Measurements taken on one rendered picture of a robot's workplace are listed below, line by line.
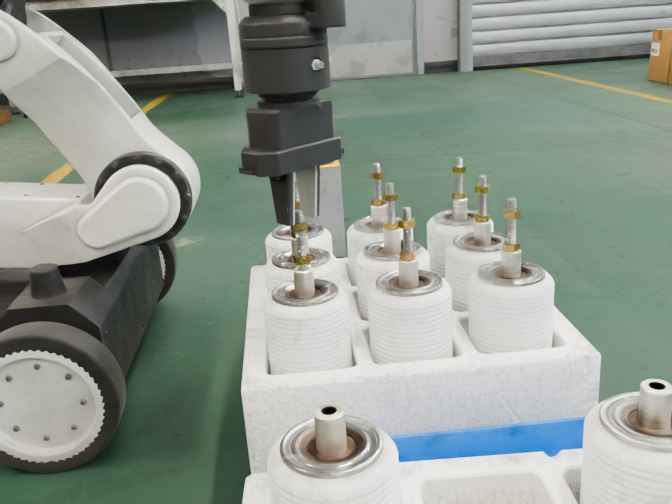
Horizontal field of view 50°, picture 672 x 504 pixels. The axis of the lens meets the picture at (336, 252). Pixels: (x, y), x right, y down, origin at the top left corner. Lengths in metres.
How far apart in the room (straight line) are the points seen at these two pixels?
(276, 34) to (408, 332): 0.34
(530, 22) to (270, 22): 5.49
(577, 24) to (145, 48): 3.42
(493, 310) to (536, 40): 5.44
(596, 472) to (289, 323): 0.35
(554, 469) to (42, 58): 0.82
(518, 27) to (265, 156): 5.48
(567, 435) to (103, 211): 0.68
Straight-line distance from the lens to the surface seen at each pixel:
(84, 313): 1.00
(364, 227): 1.02
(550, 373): 0.82
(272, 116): 0.71
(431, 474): 0.63
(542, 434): 0.82
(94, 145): 1.11
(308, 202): 0.78
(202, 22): 5.91
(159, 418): 1.11
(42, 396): 1.00
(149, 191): 1.06
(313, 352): 0.78
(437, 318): 0.79
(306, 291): 0.79
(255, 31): 0.71
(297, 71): 0.71
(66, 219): 1.11
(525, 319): 0.82
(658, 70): 4.88
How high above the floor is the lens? 0.55
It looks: 19 degrees down
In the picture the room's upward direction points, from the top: 4 degrees counter-clockwise
